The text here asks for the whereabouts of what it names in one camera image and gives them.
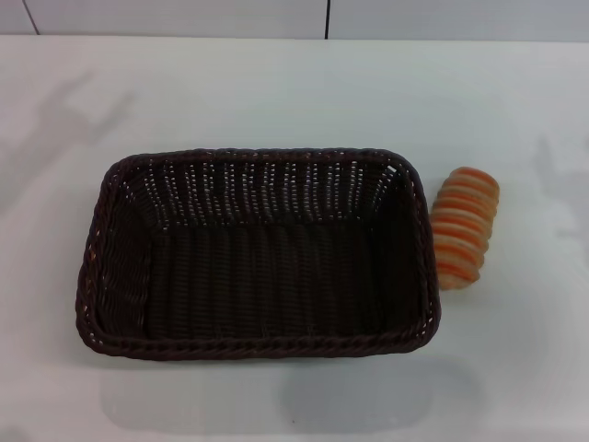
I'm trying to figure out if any black woven wicker basket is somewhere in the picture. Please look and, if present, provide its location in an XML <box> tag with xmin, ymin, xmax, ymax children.
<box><xmin>75</xmin><ymin>146</ymin><xmax>444</xmax><ymax>362</ymax></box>

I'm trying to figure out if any orange striped bread roll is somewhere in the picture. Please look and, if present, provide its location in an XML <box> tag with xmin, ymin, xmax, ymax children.
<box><xmin>430</xmin><ymin>166</ymin><xmax>502</xmax><ymax>292</ymax></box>

